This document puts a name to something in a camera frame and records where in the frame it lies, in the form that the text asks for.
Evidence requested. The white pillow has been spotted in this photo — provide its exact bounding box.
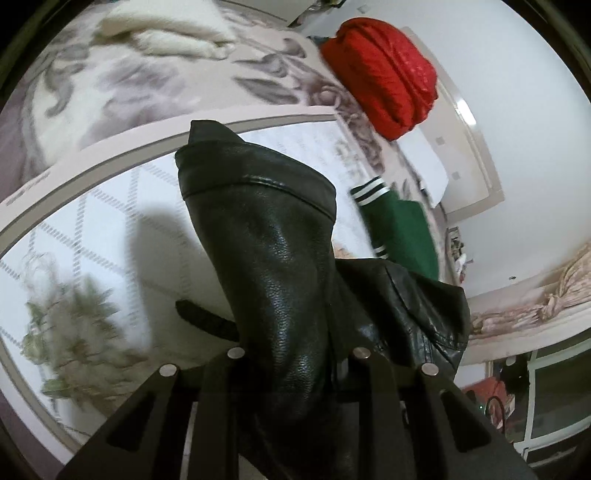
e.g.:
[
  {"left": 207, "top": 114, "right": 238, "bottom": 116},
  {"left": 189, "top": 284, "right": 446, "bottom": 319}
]
[{"left": 397, "top": 128, "right": 449, "bottom": 208}]

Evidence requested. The beige bed headboard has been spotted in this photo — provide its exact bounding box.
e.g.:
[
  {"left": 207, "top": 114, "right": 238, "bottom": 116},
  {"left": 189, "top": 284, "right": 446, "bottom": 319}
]
[{"left": 402, "top": 27, "right": 505, "bottom": 223}]

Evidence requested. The red garment on ledge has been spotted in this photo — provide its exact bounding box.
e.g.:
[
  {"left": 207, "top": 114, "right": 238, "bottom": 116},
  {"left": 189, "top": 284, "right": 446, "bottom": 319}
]
[{"left": 462, "top": 377, "right": 515, "bottom": 430}]

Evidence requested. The red quilted duvet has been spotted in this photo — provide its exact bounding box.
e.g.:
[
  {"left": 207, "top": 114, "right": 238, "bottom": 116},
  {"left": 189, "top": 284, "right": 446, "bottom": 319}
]
[{"left": 320, "top": 17, "right": 438, "bottom": 141}]

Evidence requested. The white bedside table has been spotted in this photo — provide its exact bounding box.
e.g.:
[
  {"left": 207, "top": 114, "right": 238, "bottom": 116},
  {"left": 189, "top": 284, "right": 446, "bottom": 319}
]
[{"left": 446, "top": 227, "right": 473, "bottom": 286}]

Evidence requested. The white diamond pattern mat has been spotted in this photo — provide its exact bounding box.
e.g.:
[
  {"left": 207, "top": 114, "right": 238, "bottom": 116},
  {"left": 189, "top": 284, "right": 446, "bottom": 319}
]
[{"left": 0, "top": 112, "right": 380, "bottom": 462}]

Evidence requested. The pink floral curtain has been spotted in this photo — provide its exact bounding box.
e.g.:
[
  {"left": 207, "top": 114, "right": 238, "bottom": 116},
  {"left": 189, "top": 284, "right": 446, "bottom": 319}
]
[{"left": 461, "top": 241, "right": 591, "bottom": 365}]

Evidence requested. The black leather jacket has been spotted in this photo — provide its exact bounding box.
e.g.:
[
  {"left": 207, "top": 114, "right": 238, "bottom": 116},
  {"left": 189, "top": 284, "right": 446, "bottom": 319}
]
[{"left": 175, "top": 120, "right": 470, "bottom": 479}]

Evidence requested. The white folded blanket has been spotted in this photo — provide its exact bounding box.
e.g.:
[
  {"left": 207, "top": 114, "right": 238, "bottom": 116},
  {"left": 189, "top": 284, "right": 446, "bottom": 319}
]
[{"left": 100, "top": 0, "right": 238, "bottom": 60}]

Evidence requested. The floral pink bed cover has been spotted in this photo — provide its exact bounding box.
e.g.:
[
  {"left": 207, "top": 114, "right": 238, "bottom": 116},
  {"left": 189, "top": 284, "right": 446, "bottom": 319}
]
[{"left": 0, "top": 0, "right": 445, "bottom": 480}]

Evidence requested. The green varsity jacket folded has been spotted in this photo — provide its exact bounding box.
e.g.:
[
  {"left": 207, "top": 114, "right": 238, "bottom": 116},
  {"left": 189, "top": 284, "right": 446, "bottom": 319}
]
[{"left": 349, "top": 177, "right": 440, "bottom": 280}]

